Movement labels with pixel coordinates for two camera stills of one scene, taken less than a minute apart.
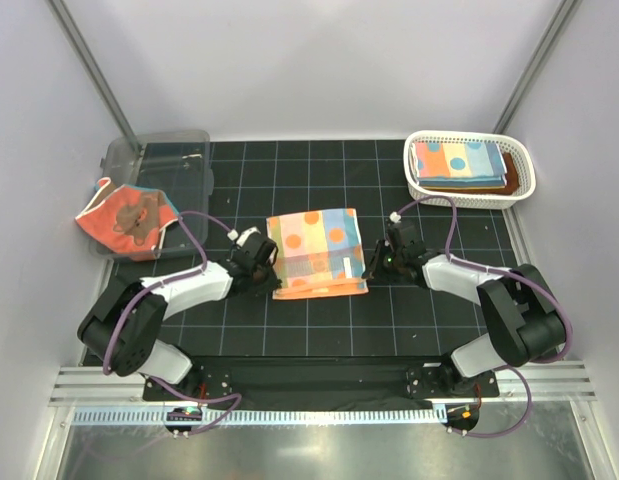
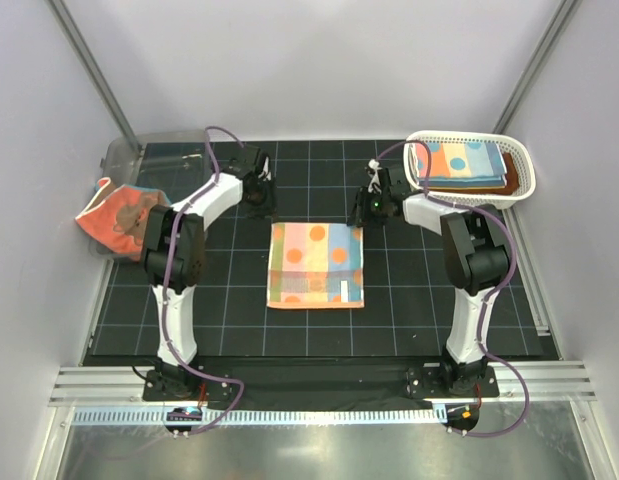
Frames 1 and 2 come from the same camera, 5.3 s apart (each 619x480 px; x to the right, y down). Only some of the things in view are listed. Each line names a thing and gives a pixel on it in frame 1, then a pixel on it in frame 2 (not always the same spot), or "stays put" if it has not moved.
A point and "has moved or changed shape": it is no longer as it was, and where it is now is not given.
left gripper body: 260,283 → 262,204
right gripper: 370,272 → 361,212
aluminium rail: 556,385 stays put
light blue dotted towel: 457,159 stays put
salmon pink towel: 129,218 stays put
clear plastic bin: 177,163 stays put
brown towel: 510,178 stays put
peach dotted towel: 320,254 has moved or changed shape
